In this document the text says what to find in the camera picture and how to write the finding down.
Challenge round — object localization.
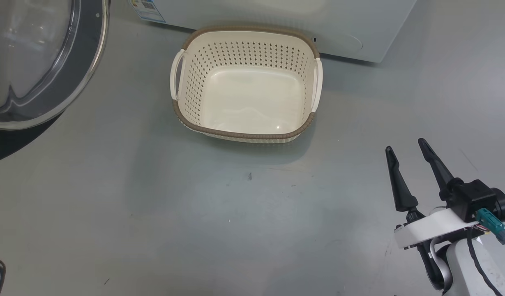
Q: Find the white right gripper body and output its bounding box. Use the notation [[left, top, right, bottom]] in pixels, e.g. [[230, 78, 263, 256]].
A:
[[394, 207, 482, 250]]

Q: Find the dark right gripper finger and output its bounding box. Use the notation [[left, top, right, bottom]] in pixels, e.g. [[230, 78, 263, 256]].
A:
[[385, 146, 420, 213], [417, 138, 455, 198]]

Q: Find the round glass washing machine door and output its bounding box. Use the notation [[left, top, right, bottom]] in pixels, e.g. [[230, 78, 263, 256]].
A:
[[0, 0, 111, 165]]

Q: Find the cream perforated laundry basket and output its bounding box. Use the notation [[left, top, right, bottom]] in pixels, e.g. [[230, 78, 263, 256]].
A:
[[170, 26, 323, 144]]

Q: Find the white washing machine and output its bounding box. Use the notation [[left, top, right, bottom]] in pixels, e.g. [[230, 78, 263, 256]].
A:
[[128, 0, 417, 63]]

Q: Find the blue white energy label sticker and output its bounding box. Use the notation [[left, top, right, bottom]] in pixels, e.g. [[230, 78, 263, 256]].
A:
[[130, 0, 166, 23]]

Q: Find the braided black right arm cable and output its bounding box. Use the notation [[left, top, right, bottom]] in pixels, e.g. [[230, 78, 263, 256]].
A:
[[466, 227, 504, 296]]

